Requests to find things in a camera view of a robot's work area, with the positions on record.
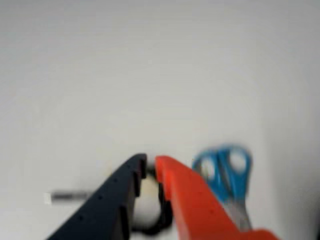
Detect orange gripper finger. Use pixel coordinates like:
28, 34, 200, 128
154, 155, 281, 240

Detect navy gripper finger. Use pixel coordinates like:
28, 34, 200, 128
46, 153, 148, 240

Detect blue handled scissors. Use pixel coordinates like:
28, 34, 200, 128
191, 143, 253, 231

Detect coiled black USB cable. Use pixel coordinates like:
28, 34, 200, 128
44, 162, 176, 236

